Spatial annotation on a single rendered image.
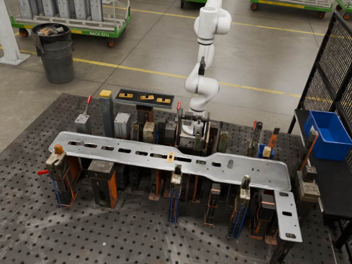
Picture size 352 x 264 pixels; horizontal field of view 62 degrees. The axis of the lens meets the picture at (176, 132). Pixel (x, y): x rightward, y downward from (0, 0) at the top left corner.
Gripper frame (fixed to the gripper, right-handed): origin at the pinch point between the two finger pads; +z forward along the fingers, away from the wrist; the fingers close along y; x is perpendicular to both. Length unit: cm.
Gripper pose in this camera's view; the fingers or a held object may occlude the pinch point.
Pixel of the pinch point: (201, 69)
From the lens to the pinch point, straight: 161.5
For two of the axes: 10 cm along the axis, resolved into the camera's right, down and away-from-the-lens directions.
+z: -0.5, 7.7, 6.3
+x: 9.9, 1.4, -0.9
